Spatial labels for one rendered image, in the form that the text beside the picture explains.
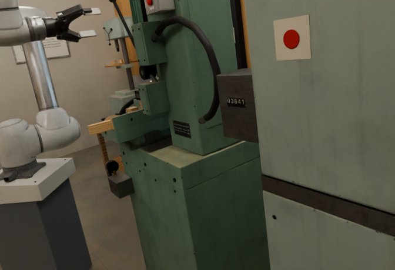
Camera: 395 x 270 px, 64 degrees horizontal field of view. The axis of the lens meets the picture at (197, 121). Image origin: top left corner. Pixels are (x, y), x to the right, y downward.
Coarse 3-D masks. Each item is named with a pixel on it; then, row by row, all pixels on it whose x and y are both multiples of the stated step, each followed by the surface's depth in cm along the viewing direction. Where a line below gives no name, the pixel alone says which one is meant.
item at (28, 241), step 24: (72, 192) 179; (0, 216) 152; (24, 216) 151; (48, 216) 155; (72, 216) 176; (0, 240) 156; (24, 240) 154; (48, 240) 153; (72, 240) 173; (24, 264) 158; (48, 264) 157; (72, 264) 171
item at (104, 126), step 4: (108, 120) 134; (92, 124) 131; (96, 124) 130; (100, 124) 131; (104, 124) 132; (108, 124) 133; (88, 128) 130; (92, 128) 129; (96, 128) 130; (100, 128) 131; (104, 128) 132; (108, 128) 133; (92, 132) 130; (96, 132) 130; (100, 132) 131
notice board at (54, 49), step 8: (48, 40) 389; (56, 40) 395; (64, 40) 400; (16, 48) 369; (48, 48) 390; (56, 48) 396; (64, 48) 401; (16, 56) 370; (24, 56) 374; (48, 56) 391; (56, 56) 397; (64, 56) 402
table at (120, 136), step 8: (152, 120) 141; (160, 120) 143; (168, 120) 146; (128, 128) 135; (136, 128) 137; (144, 128) 139; (152, 128) 141; (160, 128) 144; (104, 136) 147; (112, 136) 137; (120, 136) 133; (128, 136) 135; (136, 136) 137
